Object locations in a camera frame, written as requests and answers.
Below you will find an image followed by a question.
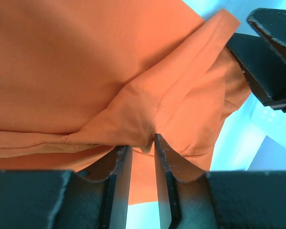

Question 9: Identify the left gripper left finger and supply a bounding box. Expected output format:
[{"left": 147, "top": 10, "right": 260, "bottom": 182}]
[{"left": 0, "top": 146, "right": 132, "bottom": 229}]

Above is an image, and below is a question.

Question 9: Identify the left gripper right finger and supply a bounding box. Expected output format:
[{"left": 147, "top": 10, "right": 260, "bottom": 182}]
[{"left": 154, "top": 134, "right": 286, "bottom": 229}]

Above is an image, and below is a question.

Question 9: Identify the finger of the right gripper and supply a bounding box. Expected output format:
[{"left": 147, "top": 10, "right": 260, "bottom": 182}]
[
  {"left": 227, "top": 33, "right": 286, "bottom": 113},
  {"left": 247, "top": 8, "right": 286, "bottom": 63}
]

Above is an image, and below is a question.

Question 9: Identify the orange t shirt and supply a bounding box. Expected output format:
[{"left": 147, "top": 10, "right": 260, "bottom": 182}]
[{"left": 0, "top": 0, "right": 251, "bottom": 205}]

